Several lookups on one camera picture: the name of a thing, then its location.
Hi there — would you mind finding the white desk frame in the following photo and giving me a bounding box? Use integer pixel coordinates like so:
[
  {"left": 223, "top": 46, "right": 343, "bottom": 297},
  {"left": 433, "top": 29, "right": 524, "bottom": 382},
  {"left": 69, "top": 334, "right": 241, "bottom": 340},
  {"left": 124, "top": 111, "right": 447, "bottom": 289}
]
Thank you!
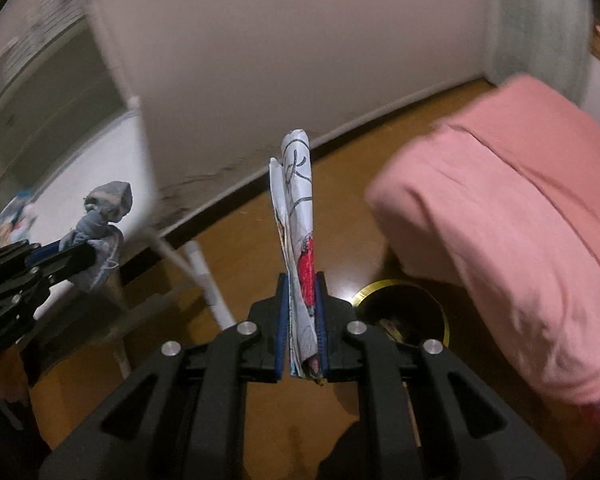
[{"left": 97, "top": 227, "right": 237, "bottom": 381}]

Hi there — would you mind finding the grey green curtain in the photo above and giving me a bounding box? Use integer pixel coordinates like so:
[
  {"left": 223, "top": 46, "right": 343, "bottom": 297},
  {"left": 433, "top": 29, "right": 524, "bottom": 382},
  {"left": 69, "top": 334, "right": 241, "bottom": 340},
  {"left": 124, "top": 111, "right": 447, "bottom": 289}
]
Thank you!
[{"left": 485, "top": 0, "right": 596, "bottom": 108}]

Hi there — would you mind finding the blue white snack wrapper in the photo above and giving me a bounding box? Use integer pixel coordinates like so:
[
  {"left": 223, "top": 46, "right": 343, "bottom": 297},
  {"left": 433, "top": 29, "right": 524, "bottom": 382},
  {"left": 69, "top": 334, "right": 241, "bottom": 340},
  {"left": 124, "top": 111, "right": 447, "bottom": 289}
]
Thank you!
[{"left": 0, "top": 187, "right": 38, "bottom": 248}]

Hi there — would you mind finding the white desk shelf hutch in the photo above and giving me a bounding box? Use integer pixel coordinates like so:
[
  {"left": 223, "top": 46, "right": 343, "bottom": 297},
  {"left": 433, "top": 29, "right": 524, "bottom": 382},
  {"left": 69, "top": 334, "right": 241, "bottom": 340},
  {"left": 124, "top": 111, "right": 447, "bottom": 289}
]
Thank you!
[{"left": 0, "top": 0, "right": 141, "bottom": 221}]

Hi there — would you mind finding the black bin with gold rim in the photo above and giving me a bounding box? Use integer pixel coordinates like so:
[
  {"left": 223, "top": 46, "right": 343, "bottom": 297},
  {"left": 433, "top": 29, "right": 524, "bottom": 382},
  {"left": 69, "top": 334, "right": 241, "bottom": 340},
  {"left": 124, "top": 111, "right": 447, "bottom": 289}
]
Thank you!
[{"left": 351, "top": 279, "right": 451, "bottom": 356}]

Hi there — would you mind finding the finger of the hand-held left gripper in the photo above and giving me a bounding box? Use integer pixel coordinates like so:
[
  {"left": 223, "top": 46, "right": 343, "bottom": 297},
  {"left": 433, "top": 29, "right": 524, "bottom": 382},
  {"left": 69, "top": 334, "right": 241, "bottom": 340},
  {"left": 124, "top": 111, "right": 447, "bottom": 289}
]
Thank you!
[
  {"left": 30, "top": 245, "right": 99, "bottom": 286},
  {"left": 27, "top": 239, "right": 89, "bottom": 262}
]

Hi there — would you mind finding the white paper with red print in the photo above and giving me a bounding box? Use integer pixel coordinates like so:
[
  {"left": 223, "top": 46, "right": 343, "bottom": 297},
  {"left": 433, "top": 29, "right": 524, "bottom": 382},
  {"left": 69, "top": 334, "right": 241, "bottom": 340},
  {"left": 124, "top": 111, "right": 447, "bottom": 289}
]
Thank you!
[{"left": 269, "top": 129, "right": 326, "bottom": 386}]

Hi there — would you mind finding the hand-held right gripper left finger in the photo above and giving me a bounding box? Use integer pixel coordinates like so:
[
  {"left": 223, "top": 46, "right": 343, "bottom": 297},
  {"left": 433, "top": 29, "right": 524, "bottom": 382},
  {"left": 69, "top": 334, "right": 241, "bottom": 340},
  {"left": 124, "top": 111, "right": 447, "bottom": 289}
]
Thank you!
[{"left": 40, "top": 272, "right": 288, "bottom": 480}]

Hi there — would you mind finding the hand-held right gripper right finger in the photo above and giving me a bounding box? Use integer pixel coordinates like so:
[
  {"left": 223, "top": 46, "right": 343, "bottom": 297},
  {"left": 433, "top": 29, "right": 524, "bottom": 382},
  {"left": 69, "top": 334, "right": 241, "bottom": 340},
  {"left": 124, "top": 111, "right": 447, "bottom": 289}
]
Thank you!
[{"left": 314, "top": 272, "right": 566, "bottom": 480}]

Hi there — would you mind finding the pink blanket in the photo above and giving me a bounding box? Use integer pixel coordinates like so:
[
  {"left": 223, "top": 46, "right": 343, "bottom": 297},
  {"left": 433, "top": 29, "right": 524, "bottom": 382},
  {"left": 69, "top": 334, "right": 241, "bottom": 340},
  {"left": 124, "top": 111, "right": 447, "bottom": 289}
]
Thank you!
[{"left": 365, "top": 74, "right": 600, "bottom": 441}]

